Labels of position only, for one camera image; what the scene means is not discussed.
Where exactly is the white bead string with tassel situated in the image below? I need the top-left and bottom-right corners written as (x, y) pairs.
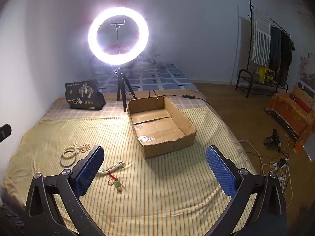
top-left (97, 161), bottom-right (126, 176)

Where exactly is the blue patterned blanket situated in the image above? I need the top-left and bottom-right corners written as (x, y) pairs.
top-left (97, 63), bottom-right (198, 94)

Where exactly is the silver bangle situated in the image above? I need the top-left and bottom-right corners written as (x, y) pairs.
top-left (60, 154), bottom-right (76, 167)

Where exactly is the brown cardboard box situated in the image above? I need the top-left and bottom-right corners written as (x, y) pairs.
top-left (126, 96), bottom-right (197, 160)

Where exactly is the yellow striped blanket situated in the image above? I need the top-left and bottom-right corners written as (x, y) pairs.
top-left (1, 107), bottom-right (259, 236)

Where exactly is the black printed bag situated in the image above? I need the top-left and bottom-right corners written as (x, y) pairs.
top-left (65, 80), bottom-right (107, 110)

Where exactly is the black metal clothes rack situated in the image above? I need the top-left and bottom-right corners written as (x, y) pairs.
top-left (235, 0), bottom-right (294, 99)

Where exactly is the metal phone holder clamp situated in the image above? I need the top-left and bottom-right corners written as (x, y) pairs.
top-left (108, 19), bottom-right (126, 29)

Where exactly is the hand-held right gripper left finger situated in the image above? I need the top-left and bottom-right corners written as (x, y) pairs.
top-left (23, 145), bottom-right (106, 236)

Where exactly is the power strip with cables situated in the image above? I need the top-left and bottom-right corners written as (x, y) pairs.
top-left (239, 134), bottom-right (293, 202)

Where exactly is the small pearl necklace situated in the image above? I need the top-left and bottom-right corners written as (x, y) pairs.
top-left (72, 141), bottom-right (91, 154)

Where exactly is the white striped hanging garment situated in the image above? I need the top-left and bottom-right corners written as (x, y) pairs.
top-left (251, 7), bottom-right (271, 65)

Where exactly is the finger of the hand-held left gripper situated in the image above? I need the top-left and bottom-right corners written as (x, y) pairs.
top-left (0, 124), bottom-right (12, 142)

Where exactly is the pale checked bed sheet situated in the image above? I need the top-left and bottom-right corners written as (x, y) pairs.
top-left (43, 88), bottom-right (209, 126)

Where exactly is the tan cardboard carton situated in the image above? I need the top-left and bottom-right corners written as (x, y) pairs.
top-left (289, 85), bottom-right (315, 113)

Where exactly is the dark green hanging garment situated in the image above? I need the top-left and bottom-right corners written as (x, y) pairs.
top-left (269, 26), bottom-right (282, 75)

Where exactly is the small black floor tripod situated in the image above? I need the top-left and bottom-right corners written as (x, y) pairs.
top-left (264, 129), bottom-right (282, 151)

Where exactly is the yellow crate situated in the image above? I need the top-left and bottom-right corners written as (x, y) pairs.
top-left (257, 66), bottom-right (275, 84)

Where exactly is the white ring light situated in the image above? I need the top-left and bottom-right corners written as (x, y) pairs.
top-left (88, 6), bottom-right (149, 63)

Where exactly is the black hanging garment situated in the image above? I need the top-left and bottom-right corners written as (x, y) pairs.
top-left (281, 31), bottom-right (292, 79)

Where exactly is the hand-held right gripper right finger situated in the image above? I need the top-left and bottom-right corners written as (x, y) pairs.
top-left (205, 145), bottom-right (288, 236)

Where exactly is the red cord green charm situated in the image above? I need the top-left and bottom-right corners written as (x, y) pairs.
top-left (108, 173), bottom-right (128, 193)

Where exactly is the white power strip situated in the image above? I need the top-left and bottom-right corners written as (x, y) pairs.
top-left (269, 157), bottom-right (288, 170)

